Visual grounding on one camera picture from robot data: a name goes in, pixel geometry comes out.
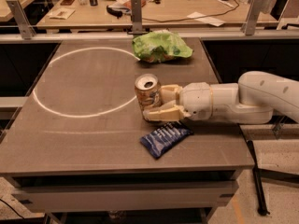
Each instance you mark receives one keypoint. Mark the white drawer front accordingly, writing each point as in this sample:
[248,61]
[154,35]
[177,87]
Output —
[126,197]

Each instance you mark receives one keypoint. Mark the blue snack packet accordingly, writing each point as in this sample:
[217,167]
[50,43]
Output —
[159,141]

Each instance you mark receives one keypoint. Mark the green chip bag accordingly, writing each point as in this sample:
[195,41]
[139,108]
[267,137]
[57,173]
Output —
[160,46]

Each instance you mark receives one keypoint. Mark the white packet on desk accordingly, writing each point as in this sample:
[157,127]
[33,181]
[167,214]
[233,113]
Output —
[62,13]

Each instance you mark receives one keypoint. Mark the metal bracket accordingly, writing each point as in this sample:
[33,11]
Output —
[136,18]
[248,28]
[25,28]

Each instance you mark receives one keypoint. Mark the white paper sheet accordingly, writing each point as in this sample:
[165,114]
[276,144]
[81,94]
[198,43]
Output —
[206,19]

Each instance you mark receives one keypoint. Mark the orange soda can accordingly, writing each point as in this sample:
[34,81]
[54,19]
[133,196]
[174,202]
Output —
[147,91]

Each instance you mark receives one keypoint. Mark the right metal bracket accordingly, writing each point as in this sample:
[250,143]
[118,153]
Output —
[248,28]

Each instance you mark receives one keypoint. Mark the middle metal bracket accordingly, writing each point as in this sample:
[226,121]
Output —
[136,18]

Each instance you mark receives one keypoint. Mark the black headset on desk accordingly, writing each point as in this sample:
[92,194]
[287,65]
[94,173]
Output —
[114,12]

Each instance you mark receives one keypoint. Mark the black floor stand leg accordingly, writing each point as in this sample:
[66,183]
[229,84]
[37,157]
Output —
[262,207]

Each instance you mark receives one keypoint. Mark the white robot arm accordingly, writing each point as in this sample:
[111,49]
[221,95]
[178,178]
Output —
[253,99]

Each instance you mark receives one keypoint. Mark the left metal bracket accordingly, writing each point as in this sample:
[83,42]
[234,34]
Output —
[25,28]

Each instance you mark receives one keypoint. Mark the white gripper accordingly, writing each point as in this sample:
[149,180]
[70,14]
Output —
[196,98]

